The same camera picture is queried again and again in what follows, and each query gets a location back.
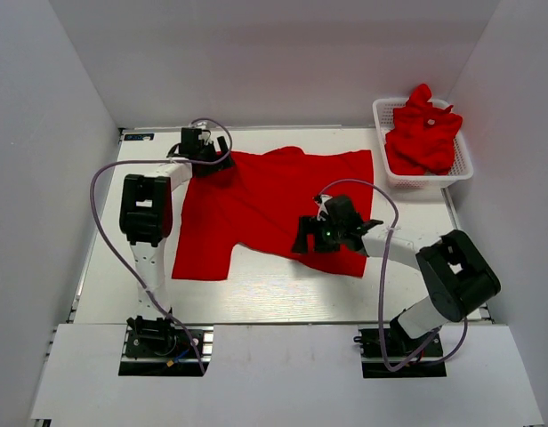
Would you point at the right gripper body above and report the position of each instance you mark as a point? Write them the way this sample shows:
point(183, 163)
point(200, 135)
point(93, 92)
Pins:
point(314, 236)

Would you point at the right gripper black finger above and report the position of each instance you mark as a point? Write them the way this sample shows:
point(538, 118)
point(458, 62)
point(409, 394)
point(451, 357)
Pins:
point(306, 239)
point(325, 243)

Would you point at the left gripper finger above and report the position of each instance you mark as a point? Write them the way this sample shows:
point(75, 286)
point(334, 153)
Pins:
point(201, 171)
point(225, 150)

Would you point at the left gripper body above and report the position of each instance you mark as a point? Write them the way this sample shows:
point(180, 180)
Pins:
point(213, 156)

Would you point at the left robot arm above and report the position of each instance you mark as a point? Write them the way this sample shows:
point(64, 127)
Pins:
point(146, 211)

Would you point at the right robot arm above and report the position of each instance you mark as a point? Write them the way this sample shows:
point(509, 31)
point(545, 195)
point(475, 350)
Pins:
point(457, 277)

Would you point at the red t-shirt pile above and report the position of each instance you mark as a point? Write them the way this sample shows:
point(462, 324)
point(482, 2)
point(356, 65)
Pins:
point(422, 138)

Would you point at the white plastic basket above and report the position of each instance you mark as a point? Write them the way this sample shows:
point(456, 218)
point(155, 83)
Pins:
point(461, 169)

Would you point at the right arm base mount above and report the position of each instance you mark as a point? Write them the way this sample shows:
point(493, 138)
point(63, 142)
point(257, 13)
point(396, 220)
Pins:
point(424, 365)

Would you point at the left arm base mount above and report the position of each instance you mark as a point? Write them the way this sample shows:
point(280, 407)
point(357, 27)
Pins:
point(159, 348)

